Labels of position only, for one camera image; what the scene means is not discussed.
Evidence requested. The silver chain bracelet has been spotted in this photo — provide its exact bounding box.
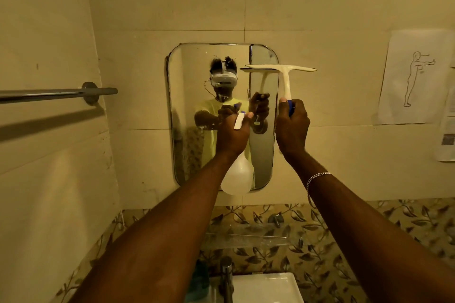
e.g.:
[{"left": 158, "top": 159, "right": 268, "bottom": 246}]
[{"left": 306, "top": 171, "right": 332, "bottom": 209}]

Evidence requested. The white window squeegee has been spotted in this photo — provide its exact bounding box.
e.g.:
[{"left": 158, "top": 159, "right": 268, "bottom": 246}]
[{"left": 245, "top": 64, "right": 318, "bottom": 117}]

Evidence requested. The metal towel bar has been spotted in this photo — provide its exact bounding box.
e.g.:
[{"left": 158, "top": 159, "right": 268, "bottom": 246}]
[{"left": 0, "top": 81, "right": 118, "bottom": 106}]

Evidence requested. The clear glass shelf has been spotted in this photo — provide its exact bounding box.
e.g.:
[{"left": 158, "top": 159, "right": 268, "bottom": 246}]
[{"left": 203, "top": 223, "right": 304, "bottom": 251}]

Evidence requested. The person's right hand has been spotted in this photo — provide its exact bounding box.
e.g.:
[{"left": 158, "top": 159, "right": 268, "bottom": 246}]
[{"left": 275, "top": 97, "right": 311, "bottom": 156}]

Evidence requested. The person's left forearm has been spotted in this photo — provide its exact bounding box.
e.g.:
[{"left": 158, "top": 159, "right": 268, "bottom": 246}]
[{"left": 69, "top": 150, "right": 239, "bottom": 303}]

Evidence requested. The green bottle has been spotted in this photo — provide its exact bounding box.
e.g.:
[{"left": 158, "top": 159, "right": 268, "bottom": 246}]
[{"left": 185, "top": 260, "right": 210, "bottom": 303}]

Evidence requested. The printed paper sheet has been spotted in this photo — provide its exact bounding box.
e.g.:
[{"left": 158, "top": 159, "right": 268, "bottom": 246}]
[{"left": 434, "top": 86, "right": 455, "bottom": 162}]

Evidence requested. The paper sheet with figure drawing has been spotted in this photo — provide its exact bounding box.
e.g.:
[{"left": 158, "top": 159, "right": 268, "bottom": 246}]
[{"left": 377, "top": 29, "right": 455, "bottom": 125}]

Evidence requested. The chrome faucet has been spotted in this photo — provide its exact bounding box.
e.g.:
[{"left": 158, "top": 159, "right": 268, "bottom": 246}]
[{"left": 218, "top": 256, "right": 235, "bottom": 303}]

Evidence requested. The wall mirror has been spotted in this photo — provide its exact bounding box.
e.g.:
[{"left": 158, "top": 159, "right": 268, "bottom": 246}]
[{"left": 166, "top": 43, "right": 281, "bottom": 192}]

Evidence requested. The person's left hand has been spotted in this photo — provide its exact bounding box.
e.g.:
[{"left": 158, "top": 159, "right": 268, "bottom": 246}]
[{"left": 216, "top": 111, "right": 255, "bottom": 156}]

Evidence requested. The person's right forearm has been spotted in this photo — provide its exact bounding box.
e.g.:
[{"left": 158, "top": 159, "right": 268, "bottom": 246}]
[{"left": 284, "top": 150, "right": 455, "bottom": 303}]

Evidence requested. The white sink basin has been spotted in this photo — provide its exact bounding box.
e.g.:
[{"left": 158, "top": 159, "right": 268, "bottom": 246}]
[{"left": 210, "top": 272, "right": 305, "bottom": 303}]

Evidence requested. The white spray bottle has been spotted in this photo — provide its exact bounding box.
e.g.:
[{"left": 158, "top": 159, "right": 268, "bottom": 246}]
[{"left": 220, "top": 111, "right": 255, "bottom": 196}]

